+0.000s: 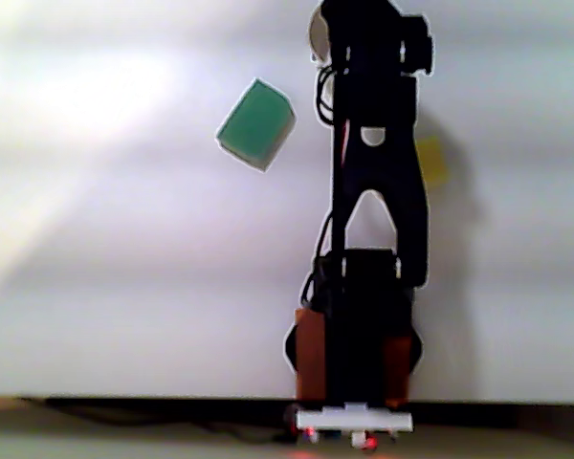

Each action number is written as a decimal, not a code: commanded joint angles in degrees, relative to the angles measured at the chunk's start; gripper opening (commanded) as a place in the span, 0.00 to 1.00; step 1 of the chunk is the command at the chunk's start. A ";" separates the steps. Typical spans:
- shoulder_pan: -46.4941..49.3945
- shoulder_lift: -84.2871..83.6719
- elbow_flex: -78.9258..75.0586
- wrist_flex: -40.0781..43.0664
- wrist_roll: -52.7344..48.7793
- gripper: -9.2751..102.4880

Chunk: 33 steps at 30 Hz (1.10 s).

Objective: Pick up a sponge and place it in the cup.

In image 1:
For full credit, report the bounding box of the black base cable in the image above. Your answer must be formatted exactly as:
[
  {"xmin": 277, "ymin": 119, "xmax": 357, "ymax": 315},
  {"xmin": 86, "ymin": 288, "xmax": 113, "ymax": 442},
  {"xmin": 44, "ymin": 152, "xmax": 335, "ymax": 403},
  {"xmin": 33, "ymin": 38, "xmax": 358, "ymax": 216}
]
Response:
[{"xmin": 42, "ymin": 399, "xmax": 298, "ymax": 444}]

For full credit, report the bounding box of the black arm wire loop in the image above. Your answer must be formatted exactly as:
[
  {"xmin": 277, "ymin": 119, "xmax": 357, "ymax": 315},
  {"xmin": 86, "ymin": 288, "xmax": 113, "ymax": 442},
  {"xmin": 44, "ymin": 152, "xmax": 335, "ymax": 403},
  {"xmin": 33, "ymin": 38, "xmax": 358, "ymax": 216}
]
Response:
[{"xmin": 314, "ymin": 64, "xmax": 340, "ymax": 129}]

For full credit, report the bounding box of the yellow sponge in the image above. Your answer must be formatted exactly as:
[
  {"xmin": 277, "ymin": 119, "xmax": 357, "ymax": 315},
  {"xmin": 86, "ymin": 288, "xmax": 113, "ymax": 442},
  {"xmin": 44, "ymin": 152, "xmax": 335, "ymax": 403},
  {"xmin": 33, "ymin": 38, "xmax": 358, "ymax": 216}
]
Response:
[{"xmin": 413, "ymin": 136, "xmax": 451, "ymax": 187}]

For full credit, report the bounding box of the white controller board mount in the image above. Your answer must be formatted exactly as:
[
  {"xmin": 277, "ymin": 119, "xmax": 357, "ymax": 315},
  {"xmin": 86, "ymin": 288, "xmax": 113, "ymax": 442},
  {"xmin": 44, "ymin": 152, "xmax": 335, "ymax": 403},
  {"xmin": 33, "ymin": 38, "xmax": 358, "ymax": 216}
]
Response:
[{"xmin": 295, "ymin": 403, "xmax": 415, "ymax": 437}]

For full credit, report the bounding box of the orange tape piece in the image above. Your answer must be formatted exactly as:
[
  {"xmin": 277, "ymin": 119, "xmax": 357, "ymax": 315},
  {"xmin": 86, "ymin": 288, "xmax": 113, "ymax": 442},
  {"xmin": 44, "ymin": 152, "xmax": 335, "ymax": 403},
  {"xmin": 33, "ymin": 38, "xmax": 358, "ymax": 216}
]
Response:
[
  {"xmin": 382, "ymin": 334, "xmax": 413, "ymax": 408},
  {"xmin": 294, "ymin": 308, "xmax": 327, "ymax": 402}
]

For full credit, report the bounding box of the green sponge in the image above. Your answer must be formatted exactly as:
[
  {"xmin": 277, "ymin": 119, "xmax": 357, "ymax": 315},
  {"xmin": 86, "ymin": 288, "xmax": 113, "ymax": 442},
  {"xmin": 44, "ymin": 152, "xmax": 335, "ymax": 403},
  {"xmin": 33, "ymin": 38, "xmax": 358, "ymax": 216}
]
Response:
[{"xmin": 214, "ymin": 77, "xmax": 297, "ymax": 174}]

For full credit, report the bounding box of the white paper cup green tape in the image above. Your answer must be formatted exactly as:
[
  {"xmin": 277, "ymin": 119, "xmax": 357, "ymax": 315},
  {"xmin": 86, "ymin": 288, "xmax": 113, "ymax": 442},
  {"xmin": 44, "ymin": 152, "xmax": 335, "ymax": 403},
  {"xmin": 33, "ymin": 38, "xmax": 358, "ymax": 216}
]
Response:
[{"xmin": 308, "ymin": 11, "xmax": 334, "ymax": 66}]

